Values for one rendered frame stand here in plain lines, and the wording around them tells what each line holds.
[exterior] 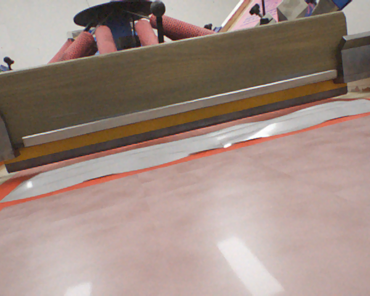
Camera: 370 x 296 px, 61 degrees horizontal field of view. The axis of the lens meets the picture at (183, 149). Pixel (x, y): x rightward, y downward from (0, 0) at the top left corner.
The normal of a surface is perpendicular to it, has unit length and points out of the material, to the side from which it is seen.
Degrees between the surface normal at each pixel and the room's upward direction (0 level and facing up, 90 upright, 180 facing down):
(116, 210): 0
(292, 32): 90
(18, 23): 90
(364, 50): 90
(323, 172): 0
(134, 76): 90
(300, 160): 0
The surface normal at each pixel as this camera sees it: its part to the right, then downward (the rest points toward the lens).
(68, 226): -0.20, -0.96
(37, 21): 0.22, 0.14
